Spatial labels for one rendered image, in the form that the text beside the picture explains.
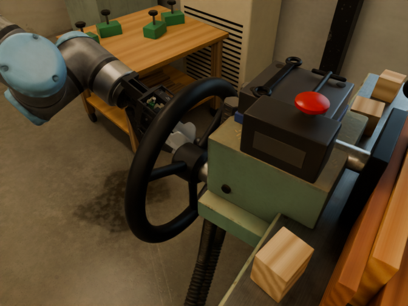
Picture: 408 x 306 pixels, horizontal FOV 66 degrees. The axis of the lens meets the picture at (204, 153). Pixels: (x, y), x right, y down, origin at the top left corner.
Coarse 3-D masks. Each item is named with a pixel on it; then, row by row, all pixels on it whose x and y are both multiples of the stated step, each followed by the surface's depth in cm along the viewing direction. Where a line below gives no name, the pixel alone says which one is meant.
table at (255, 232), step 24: (384, 120) 45; (360, 144) 42; (336, 192) 36; (216, 216) 38; (240, 216) 37; (336, 216) 33; (264, 240) 31; (312, 240) 31; (336, 240) 31; (312, 264) 29; (240, 288) 28; (312, 288) 28
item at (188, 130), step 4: (180, 124) 65; (184, 124) 64; (188, 124) 63; (192, 124) 62; (176, 128) 66; (180, 128) 65; (184, 128) 65; (188, 128) 64; (192, 128) 63; (172, 132) 66; (184, 132) 65; (188, 132) 64; (192, 132) 64; (188, 136) 65; (192, 136) 64; (188, 140) 65; (192, 140) 65
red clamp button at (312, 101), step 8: (296, 96) 28; (304, 96) 28; (312, 96) 28; (320, 96) 28; (296, 104) 28; (304, 104) 27; (312, 104) 27; (320, 104) 27; (328, 104) 27; (304, 112) 28; (312, 112) 27; (320, 112) 27
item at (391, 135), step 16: (400, 112) 31; (384, 128) 29; (400, 128) 29; (336, 144) 32; (384, 144) 28; (352, 160) 32; (368, 160) 27; (384, 160) 26; (368, 176) 28; (352, 192) 30; (368, 192) 29; (352, 208) 31
